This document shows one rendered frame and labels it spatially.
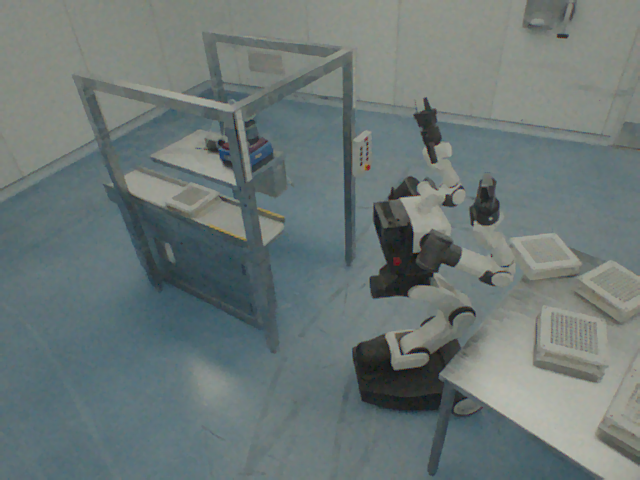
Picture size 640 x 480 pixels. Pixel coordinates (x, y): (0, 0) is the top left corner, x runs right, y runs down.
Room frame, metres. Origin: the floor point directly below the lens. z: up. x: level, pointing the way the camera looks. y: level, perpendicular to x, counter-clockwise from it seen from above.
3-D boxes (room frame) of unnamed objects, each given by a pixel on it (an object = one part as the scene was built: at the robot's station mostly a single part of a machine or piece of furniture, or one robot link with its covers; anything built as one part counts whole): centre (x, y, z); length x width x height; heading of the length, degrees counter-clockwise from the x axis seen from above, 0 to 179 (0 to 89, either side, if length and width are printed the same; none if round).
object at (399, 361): (1.61, -0.43, 0.28); 0.21 x 0.20 x 0.13; 95
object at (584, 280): (1.41, -1.29, 0.89); 0.25 x 0.24 x 0.02; 117
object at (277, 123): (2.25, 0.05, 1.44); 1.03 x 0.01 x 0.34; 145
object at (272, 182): (2.20, 0.30, 1.11); 0.22 x 0.11 x 0.20; 55
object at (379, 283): (1.60, -0.36, 0.82); 0.28 x 0.13 x 0.18; 95
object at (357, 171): (2.68, -0.28, 0.94); 0.17 x 0.06 x 0.26; 145
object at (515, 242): (1.67, -1.07, 0.89); 0.25 x 0.24 x 0.02; 95
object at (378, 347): (1.61, -0.46, 0.19); 0.64 x 0.52 x 0.33; 95
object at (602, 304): (1.41, -1.29, 0.84); 0.24 x 0.24 x 0.02; 27
